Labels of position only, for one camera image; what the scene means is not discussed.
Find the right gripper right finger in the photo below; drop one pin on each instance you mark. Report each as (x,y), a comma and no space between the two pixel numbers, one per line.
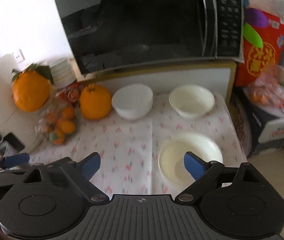
(205,174)

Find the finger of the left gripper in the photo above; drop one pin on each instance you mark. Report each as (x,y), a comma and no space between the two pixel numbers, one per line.
(13,161)

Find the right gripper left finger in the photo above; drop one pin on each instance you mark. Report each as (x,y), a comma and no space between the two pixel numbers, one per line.
(76,177)

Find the large cream bowl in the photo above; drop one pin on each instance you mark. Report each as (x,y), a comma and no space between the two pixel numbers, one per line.
(171,157)

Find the stack of white bowls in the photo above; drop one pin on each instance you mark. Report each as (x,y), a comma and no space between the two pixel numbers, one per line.
(62,73)

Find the dark spice jar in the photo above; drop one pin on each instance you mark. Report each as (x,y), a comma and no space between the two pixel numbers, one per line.
(7,150)

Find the cherry print tablecloth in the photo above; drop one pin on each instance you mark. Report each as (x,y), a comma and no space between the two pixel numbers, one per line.
(129,150)

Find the glass jar of tangerines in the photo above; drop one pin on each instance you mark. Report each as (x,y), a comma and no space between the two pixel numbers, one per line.
(58,122)

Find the Ganten water carton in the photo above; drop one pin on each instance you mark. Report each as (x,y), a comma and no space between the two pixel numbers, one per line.
(260,129)

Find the small cream bowl right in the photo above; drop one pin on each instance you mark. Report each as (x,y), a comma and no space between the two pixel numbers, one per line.
(191,101)

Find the orange on table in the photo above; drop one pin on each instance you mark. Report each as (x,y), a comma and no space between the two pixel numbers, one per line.
(95,102)

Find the orange with leaves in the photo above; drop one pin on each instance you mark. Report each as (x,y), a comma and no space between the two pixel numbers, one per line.
(31,87)

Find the red instant noodle cup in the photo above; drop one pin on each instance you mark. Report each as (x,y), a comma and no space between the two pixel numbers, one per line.
(71,93)

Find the small white bowl left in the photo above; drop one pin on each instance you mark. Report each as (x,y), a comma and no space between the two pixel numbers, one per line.
(133,102)

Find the plastic bag of tangerines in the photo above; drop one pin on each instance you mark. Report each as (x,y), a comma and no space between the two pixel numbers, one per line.
(268,89)

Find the red gift bag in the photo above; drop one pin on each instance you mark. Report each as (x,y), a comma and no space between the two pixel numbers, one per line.
(257,59)

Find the black microwave oven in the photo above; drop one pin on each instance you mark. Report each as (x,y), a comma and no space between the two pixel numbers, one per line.
(114,34)

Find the purple green plush toy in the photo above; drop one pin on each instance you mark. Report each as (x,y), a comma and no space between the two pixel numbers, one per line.
(253,18)

